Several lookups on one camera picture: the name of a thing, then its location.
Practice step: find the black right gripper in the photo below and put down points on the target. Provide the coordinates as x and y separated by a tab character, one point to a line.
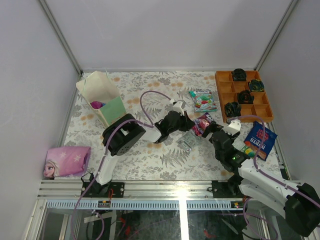
212	128

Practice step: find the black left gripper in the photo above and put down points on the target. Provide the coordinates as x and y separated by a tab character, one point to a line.
183	120

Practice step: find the purple Fox's berries candy bag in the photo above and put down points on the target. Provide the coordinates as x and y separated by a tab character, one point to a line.
201	123

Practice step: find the magenta Lot 100 candy bag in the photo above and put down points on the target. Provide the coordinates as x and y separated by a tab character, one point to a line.
97	104

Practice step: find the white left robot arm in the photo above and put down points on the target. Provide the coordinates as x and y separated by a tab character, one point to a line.
122	135

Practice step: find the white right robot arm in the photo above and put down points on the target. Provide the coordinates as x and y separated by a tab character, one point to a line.
298	204

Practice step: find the teal Fox's mint candy bag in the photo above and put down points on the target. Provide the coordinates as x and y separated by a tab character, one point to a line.
203	101

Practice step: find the green Fox's spring tea bag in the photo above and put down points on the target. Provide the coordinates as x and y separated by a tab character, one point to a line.
244	148

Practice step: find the blue Burts crisps bag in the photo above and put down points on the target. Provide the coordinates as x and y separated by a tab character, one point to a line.
263	137

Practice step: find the cream and green paper bag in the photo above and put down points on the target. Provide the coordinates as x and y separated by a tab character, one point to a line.
99	87

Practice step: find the dark rosette bottom left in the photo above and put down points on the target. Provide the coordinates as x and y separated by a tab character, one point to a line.
232	109

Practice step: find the silver foil snack packet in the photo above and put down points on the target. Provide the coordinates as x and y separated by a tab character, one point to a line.
187	142

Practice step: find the wooden compartment tray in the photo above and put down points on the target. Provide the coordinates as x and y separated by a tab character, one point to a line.
227	92

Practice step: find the dark rosette centre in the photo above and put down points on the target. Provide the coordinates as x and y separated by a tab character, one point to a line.
245	97

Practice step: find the dark rosette top left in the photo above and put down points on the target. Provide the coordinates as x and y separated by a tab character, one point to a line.
239	75

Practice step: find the dark rosette right green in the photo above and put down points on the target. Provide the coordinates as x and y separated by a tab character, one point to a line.
256	86

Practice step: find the pink Frozen tissue pack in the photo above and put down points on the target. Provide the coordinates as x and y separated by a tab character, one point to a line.
66	161

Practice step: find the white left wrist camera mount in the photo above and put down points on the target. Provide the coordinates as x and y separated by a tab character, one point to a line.
176	106

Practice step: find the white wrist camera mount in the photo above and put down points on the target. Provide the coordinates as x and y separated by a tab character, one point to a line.
232	128
176	106

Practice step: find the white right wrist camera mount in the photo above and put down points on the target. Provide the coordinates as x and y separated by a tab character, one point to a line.
232	128

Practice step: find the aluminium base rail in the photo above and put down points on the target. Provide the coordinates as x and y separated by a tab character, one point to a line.
133	189

